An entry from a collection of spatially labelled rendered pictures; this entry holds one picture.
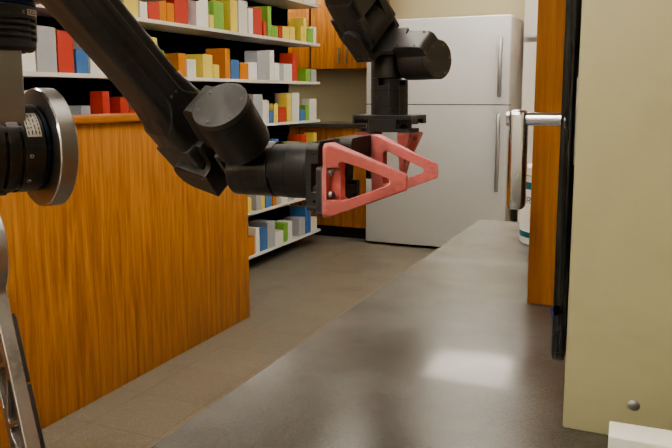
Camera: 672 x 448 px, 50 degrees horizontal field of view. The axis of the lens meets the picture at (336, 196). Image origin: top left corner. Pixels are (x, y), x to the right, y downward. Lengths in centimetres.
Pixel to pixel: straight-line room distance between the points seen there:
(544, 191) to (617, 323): 39
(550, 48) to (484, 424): 52
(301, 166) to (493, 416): 29
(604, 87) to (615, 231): 12
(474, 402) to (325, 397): 14
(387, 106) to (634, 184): 57
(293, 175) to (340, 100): 602
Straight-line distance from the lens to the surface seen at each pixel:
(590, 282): 64
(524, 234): 142
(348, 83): 670
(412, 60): 107
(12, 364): 172
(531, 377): 78
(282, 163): 72
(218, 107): 70
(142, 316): 332
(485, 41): 564
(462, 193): 571
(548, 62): 100
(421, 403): 70
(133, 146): 318
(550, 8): 100
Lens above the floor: 122
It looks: 8 degrees down
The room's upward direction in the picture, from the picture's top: straight up
